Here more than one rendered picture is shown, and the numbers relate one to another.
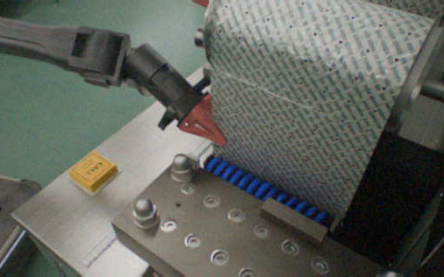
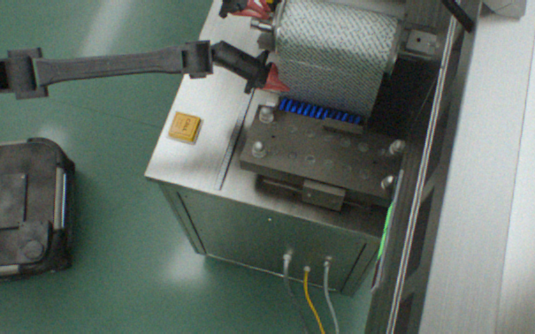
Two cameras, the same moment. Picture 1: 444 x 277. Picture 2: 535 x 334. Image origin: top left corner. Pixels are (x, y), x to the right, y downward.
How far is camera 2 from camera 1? 0.91 m
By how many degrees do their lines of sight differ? 24
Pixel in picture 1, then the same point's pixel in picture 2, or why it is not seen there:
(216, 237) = (303, 149)
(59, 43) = (170, 62)
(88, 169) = (182, 126)
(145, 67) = (229, 60)
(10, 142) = not seen: outside the picture
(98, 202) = (201, 147)
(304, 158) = (343, 93)
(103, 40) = (197, 51)
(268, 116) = (318, 76)
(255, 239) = (325, 143)
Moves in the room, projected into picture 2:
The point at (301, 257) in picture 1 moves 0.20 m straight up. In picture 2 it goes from (352, 146) to (363, 106)
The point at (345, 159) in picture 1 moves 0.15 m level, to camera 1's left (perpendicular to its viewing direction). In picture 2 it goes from (365, 91) to (304, 110)
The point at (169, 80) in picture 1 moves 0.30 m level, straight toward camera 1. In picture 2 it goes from (247, 64) to (311, 167)
